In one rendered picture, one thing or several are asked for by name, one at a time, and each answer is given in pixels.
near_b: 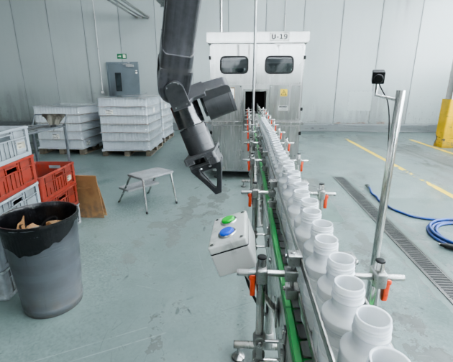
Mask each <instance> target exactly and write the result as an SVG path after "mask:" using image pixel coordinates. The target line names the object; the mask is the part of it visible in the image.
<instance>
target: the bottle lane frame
mask: <svg viewBox="0 0 453 362"><path fill-rule="evenodd" d="M256 147H257V151H256V152H255V154H256V153H257V156H256V157H255V159H262V157H261V153H260V152H259V149H258V148H259V145H258V144H255V148H256ZM262 166H263V163H262V162H259V167H256V170H257V169H258V168H259V171H257V173H259V174H257V181H258V187H259V190H261V184H262V190H261V191H268V188H267V180H266V178H265V171H262V169H261V167H262ZM269 199H270V197H269V196H268V195H262V200H260V201H261V203H262V224H263V231H264V233H267V226H268V224H269V226H270V232H269V235H266V236H264V237H265V245H266V243H267V241H266V239H267V237H269V247H266V248H265V249H266V255H267V267H268V269H269V270H284V266H285V264H283V256H282V254H281V248H280V244H279V243H280V242H279V240H278V234H277V229H276V226H275V219H274V215H273V209H272V208H269V204H267V202H268V201H269ZM269 280H270V291H271V298H272V302H273V301H274V296H275V297H276V302H277V309H278V314H277V327H276V329H275V334H276V340H279V339H282V330H283V326H284V325H285V326H286V331H287V334H286V344H285V362H304V361H305V360H312V359H310V358H304V357H303V354H302V350H301V344H300V343H301V341H302V340H303V339H300V338H299V337H298V330H297V324H303V323H299V322H296V320H295V316H294V312H293V311H294V310H297V309H296V308H293V306H292V302H291V300H287V299H286V297H285V291H283V286H285V283H286V282H287V281H285V277H269ZM282 346H283V343H280V344H277V347H278V358H280V354H281V353H280V349H281V348H282Z"/></svg>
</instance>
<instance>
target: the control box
mask: <svg viewBox="0 0 453 362"><path fill-rule="evenodd" d="M232 215H233V216H234V217H235V219H234V220H233V221H232V222H230V223H222V222H221V220H222V219H223V218H224V217H223V218H219V219H216V220H215V221H214V226H213V229H212V233H211V238H210V241H209V247H208V250H209V253H210V254H211V258H212V260H213V262H214V265H215V267H216V270H217V272H218V274H219V276H220V277H223V276H226V275H229V274H233V273H236V272H237V269H251V268H254V267H256V262H257V260H256V247H255V233H254V231H253V229H252V225H251V223H250V220H249V218H248V215H247V212H246V211H245V210H244V211H242V212H239V213H235V214H232ZM229 226H231V227H232V228H233V229H234V231H233V232H232V233H230V234H229V235H227V236H220V234H219V232H220V230H221V229H223V228H226V227H229ZM244 277H245V280H246V283H247V286H248V288H249V290H250V280H249V278H248V276H244ZM265 303H266V313H265V314H264V316H266V317H267V316H268V313H269V308H270V309H271V310H272V312H273V318H274V325H275V328H276V327H277V314H278V309H277V302H276V297H275V296H274V301H273V302H272V300H271V299H270V298H269V297H268V292H267V284H266V285H265Z"/></svg>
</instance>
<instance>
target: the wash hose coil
mask: <svg viewBox="0 0 453 362"><path fill-rule="evenodd" d="M365 186H366V187H368V188H369V189H370V193H371V194H372V195H373V196H375V197H376V198H377V201H378V202H380V199H379V197H378V196H377V195H376V194H374V193H373V192H372V189H371V187H370V185H369V184H366V185H365ZM388 208H390V209H391V210H394V211H395V212H398V213H402V214H404V215H407V216H409V217H412V218H419V219H424V220H430V221H431V222H430V223H429V224H428V225H427V227H426V231H427V233H428V234H429V235H430V236H431V237H432V238H433V239H435V240H436V241H438V242H439V246H442V247H444V248H446V249H450V250H453V241H452V240H450V239H448V238H446V237H445V236H443V235H441V234H440V232H439V231H438V228H439V227H440V226H445V225H453V218H426V217H421V216H416V215H411V214H408V213H405V212H403V211H400V210H397V209H395V208H392V207H390V206H389V205H388ZM435 226H436V227H435ZM434 227H435V231H434Z"/></svg>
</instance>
